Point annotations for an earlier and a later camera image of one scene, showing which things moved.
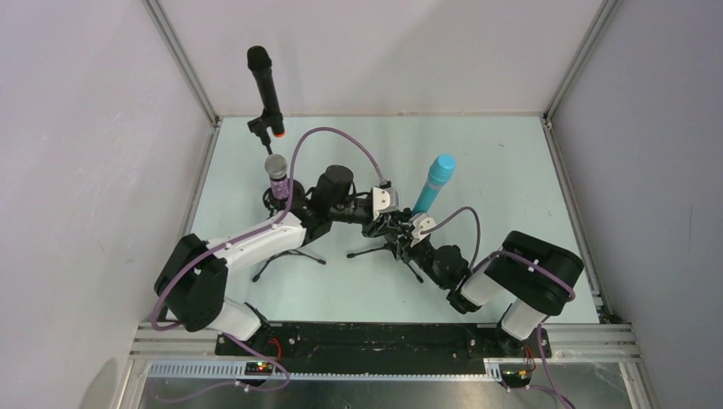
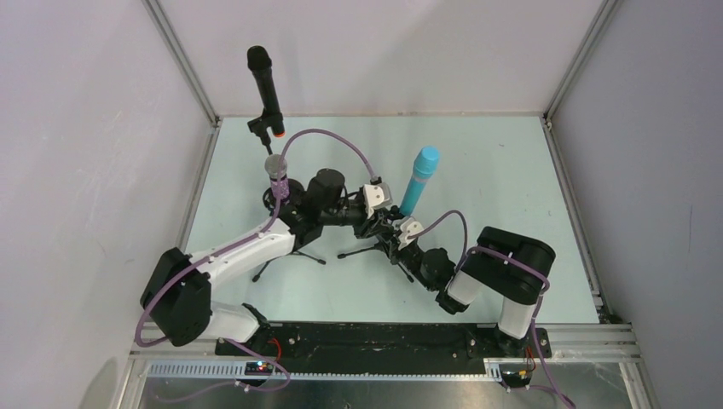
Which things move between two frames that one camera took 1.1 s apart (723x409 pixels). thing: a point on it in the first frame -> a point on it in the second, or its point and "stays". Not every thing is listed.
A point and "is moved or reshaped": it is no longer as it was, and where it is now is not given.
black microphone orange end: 259,60 stays
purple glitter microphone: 275,165 stays
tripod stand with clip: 394,236 is moved or reshaped
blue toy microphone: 440,170 -> 425,164
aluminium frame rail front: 161,351 stays
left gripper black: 374,223 stays
